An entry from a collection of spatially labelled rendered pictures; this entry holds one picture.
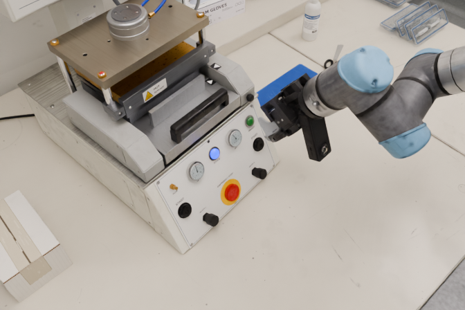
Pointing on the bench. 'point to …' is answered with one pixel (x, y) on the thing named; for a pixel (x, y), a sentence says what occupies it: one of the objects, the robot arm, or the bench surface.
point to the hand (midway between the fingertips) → (271, 136)
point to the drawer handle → (221, 97)
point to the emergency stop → (232, 192)
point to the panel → (215, 176)
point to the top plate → (128, 36)
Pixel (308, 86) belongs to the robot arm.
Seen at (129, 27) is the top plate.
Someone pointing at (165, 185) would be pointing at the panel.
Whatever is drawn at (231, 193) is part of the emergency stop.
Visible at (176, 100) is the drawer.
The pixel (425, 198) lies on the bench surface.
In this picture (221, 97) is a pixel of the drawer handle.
